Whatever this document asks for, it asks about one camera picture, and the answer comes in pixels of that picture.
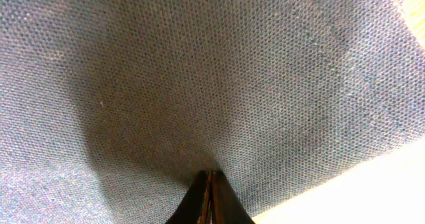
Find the blue polo shirt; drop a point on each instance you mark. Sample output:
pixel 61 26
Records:
pixel 110 107

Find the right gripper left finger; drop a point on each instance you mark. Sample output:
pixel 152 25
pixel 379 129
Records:
pixel 195 207

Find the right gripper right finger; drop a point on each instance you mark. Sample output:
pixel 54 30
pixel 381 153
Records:
pixel 226 207

